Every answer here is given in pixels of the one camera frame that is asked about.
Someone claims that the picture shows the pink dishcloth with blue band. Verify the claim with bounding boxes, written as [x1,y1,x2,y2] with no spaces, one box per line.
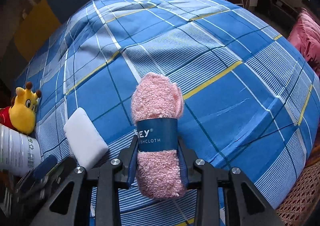
[131,72,187,199]

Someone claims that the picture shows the low wooden shelf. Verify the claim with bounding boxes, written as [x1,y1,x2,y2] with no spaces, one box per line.
[270,0,300,18]

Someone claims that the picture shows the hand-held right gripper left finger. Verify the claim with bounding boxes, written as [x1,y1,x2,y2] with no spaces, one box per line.
[29,137,140,226]

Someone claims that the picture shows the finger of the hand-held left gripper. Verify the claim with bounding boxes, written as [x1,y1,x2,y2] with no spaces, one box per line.
[25,155,58,184]

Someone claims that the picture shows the pink quilt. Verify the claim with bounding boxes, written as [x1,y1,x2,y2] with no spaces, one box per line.
[287,7,320,77]

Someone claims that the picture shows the yellow giraffe plush toy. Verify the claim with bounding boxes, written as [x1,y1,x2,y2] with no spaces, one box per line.
[0,82,42,134]

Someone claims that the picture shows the white metal can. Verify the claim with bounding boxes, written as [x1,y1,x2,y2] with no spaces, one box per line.
[0,124,42,176]

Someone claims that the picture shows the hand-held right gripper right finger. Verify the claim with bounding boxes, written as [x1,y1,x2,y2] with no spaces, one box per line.
[176,136,285,226]

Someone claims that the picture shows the blue plaid blanket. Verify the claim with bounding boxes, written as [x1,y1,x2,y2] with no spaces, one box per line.
[15,0,320,226]

